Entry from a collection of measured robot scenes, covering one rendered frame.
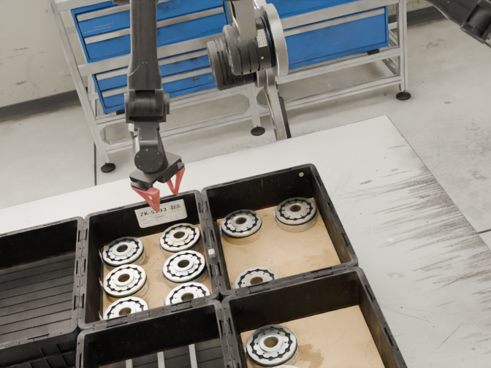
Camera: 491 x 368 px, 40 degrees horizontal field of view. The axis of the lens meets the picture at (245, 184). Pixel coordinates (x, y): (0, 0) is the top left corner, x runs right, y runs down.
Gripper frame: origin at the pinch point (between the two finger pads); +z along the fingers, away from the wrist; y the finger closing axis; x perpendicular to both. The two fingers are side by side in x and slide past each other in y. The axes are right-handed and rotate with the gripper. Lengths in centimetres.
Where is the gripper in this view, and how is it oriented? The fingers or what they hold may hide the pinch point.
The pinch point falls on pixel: (165, 199)
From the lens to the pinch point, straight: 147.9
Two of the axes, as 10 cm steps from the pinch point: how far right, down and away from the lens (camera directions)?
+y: 5.8, -5.7, 5.9
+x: -8.0, -2.5, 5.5
